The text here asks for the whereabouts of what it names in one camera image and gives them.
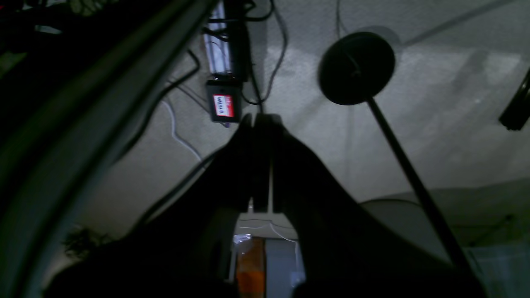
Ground black round stand base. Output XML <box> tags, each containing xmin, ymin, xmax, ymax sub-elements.
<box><xmin>317</xmin><ymin>31</ymin><xmax>396</xmax><ymax>106</ymax></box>

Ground black box with red label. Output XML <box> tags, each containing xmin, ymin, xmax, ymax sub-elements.
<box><xmin>205</xmin><ymin>80</ymin><xmax>242</xmax><ymax>124</ymax></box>

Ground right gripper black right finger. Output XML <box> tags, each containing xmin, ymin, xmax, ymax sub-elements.
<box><xmin>254</xmin><ymin>114</ymin><xmax>487</xmax><ymax>298</ymax></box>

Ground white cable on floor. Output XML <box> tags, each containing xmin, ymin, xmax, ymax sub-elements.
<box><xmin>161</xmin><ymin>99</ymin><xmax>203</xmax><ymax>162</ymax></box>

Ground white power strip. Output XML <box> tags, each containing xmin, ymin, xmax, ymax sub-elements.
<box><xmin>201</xmin><ymin>0</ymin><xmax>249</xmax><ymax>82</ymax></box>

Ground black table edge frame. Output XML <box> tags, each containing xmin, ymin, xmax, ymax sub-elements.
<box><xmin>0</xmin><ymin>0</ymin><xmax>217</xmax><ymax>298</ymax></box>

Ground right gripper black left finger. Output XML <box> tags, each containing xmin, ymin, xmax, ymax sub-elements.
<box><xmin>46</xmin><ymin>114</ymin><xmax>253</xmax><ymax>298</ymax></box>

